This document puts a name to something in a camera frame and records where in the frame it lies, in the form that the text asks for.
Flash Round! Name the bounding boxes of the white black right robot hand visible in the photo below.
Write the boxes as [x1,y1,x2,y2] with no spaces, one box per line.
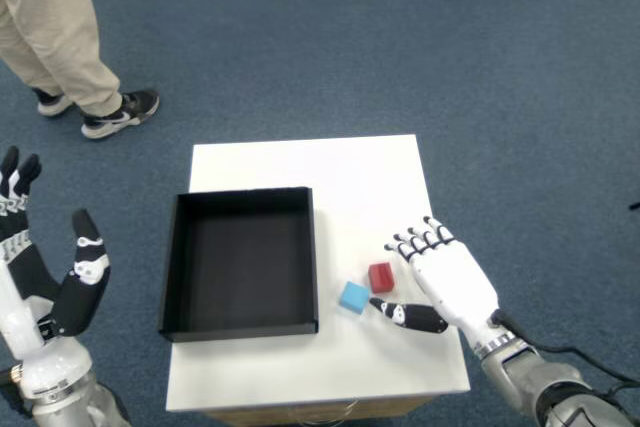
[368,216,516,356]

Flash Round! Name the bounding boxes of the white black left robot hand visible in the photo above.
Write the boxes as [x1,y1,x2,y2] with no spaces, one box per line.
[0,145,111,401]

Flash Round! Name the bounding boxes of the red cube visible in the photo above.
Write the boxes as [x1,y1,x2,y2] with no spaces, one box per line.
[368,261,396,295]

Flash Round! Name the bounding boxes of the blue cube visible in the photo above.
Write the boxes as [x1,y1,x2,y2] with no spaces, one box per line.
[339,281,371,317]

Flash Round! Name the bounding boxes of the black open box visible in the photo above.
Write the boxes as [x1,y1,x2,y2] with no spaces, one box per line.
[158,186,320,343]

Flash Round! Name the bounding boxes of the white top wooden table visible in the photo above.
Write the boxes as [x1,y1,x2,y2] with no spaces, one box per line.
[165,134,472,427]

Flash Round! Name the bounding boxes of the black white swoosh sneaker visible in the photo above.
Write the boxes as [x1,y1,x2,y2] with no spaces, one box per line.
[80,89,161,140]

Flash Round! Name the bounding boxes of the beige trousers of person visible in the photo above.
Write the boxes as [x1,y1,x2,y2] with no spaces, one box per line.
[0,0,123,117]

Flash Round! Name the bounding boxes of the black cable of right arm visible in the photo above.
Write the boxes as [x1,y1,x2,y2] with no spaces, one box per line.
[489,310,640,401]

